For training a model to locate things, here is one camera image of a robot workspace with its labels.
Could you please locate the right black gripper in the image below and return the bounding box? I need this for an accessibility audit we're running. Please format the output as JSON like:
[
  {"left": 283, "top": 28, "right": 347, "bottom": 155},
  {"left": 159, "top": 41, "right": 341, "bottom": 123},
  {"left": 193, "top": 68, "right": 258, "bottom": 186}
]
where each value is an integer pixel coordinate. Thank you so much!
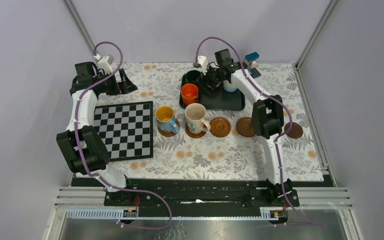
[{"left": 195, "top": 62, "right": 223, "bottom": 97}]

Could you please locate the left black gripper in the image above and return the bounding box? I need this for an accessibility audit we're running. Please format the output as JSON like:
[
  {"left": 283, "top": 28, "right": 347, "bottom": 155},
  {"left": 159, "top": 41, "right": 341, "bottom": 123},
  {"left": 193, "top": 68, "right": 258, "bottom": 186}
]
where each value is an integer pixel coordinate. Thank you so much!
[{"left": 94, "top": 68, "right": 137, "bottom": 96}]

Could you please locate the dark green mug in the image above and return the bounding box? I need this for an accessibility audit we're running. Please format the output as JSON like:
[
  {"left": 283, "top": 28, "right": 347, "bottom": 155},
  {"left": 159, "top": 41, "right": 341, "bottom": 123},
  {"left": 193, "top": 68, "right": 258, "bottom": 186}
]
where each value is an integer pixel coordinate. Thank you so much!
[{"left": 185, "top": 70, "right": 202, "bottom": 86}]

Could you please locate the black serving tray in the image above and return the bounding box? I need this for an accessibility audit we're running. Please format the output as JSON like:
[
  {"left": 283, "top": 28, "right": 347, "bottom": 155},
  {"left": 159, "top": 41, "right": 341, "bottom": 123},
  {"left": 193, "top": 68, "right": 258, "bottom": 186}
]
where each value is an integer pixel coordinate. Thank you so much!
[{"left": 193, "top": 78, "right": 246, "bottom": 111}]

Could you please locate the orange mug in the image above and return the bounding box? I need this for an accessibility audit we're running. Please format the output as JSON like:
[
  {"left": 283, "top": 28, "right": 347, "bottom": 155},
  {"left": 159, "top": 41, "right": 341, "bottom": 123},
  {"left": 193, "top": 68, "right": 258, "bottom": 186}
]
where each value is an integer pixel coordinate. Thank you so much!
[{"left": 181, "top": 83, "right": 199, "bottom": 106}]

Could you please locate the white mug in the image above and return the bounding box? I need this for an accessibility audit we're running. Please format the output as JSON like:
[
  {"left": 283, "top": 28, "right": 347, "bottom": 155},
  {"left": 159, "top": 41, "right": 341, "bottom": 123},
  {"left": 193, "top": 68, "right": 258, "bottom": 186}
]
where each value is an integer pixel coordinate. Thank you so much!
[{"left": 223, "top": 80, "right": 238, "bottom": 93}]

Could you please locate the tall cream floral mug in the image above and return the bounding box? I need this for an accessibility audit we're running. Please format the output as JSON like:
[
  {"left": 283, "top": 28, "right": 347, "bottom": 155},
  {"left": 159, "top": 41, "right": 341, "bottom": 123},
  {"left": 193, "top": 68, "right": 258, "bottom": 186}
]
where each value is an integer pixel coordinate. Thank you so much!
[{"left": 184, "top": 103, "right": 211, "bottom": 134}]

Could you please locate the brown wooden coaster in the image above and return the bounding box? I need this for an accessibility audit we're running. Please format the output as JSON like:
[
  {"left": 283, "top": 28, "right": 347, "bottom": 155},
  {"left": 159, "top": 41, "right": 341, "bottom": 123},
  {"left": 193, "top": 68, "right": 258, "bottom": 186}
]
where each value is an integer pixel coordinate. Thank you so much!
[
  {"left": 209, "top": 117, "right": 232, "bottom": 138},
  {"left": 236, "top": 117, "right": 256, "bottom": 138},
  {"left": 157, "top": 118, "right": 180, "bottom": 137},
  {"left": 185, "top": 123, "right": 208, "bottom": 139}
]

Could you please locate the blue mug yellow inside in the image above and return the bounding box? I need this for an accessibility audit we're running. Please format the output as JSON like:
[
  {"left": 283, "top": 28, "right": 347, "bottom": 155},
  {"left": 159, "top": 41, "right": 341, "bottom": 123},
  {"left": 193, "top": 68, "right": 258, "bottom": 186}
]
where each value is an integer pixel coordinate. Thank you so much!
[{"left": 155, "top": 106, "right": 176, "bottom": 126}]

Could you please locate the dark wooden coaster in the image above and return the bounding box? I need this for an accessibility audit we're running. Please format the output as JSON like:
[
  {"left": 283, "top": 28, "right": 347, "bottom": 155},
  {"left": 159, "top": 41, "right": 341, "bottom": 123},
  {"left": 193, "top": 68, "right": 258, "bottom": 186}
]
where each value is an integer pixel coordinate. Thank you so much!
[{"left": 286, "top": 122, "right": 304, "bottom": 139}]

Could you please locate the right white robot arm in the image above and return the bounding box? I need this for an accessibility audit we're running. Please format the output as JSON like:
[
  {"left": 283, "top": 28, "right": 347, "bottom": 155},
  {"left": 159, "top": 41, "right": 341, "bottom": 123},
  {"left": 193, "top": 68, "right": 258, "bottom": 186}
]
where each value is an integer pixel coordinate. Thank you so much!
[{"left": 194, "top": 49, "right": 292, "bottom": 206}]

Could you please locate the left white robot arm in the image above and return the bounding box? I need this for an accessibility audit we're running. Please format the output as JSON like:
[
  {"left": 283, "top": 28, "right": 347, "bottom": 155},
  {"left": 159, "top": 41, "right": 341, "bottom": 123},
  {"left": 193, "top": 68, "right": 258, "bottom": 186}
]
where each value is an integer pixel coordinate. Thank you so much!
[{"left": 56, "top": 59, "right": 138, "bottom": 206}]

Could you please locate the black white chessboard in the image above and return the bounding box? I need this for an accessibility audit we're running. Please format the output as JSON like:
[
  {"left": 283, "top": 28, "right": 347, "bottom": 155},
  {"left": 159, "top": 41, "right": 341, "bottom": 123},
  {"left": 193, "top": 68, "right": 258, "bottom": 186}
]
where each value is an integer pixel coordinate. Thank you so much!
[{"left": 93, "top": 101, "right": 154, "bottom": 162}]

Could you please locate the white lego brick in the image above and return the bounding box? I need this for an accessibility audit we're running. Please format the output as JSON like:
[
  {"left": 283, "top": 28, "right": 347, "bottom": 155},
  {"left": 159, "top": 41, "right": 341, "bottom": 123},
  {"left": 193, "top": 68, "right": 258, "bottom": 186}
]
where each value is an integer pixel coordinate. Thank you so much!
[{"left": 249, "top": 60, "right": 257, "bottom": 69}]

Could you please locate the blue lego brick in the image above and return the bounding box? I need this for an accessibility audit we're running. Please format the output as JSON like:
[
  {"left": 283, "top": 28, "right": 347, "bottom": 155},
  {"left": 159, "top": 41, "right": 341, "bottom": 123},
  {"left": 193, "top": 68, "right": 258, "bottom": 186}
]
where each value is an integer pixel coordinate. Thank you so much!
[{"left": 245, "top": 52, "right": 260, "bottom": 62}]

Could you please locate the floral table cloth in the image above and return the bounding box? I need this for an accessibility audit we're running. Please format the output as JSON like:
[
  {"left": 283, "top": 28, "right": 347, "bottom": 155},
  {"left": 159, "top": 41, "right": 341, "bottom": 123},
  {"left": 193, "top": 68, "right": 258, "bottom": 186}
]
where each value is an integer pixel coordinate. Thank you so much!
[{"left": 98, "top": 63, "right": 323, "bottom": 182}]

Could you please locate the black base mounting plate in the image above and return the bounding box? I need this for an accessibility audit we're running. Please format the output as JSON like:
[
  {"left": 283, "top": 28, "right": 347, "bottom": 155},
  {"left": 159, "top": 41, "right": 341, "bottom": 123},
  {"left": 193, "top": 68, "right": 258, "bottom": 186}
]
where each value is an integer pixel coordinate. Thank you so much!
[{"left": 71, "top": 174, "right": 335, "bottom": 218}]

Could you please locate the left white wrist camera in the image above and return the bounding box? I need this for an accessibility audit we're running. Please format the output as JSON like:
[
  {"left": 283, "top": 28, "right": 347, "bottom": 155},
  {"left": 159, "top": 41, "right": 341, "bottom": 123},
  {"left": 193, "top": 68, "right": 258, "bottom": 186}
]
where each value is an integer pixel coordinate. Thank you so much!
[{"left": 93, "top": 54, "right": 114, "bottom": 75}]

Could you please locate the aluminium frame rail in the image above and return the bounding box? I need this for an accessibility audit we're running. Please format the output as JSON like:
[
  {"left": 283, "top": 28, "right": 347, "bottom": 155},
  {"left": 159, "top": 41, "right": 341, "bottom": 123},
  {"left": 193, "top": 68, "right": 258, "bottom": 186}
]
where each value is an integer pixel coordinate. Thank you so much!
[{"left": 54, "top": 186, "right": 353, "bottom": 210}]

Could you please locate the white slotted cable duct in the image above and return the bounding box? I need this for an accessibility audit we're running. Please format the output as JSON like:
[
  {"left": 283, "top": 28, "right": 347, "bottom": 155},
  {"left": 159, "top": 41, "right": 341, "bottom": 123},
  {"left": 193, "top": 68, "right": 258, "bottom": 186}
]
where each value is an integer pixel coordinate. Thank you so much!
[{"left": 65, "top": 208, "right": 280, "bottom": 222}]

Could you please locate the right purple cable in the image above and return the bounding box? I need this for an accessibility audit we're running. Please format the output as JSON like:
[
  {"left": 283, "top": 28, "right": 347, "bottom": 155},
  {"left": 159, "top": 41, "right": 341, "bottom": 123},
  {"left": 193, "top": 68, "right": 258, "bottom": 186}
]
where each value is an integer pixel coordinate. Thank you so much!
[{"left": 194, "top": 36, "right": 325, "bottom": 228}]

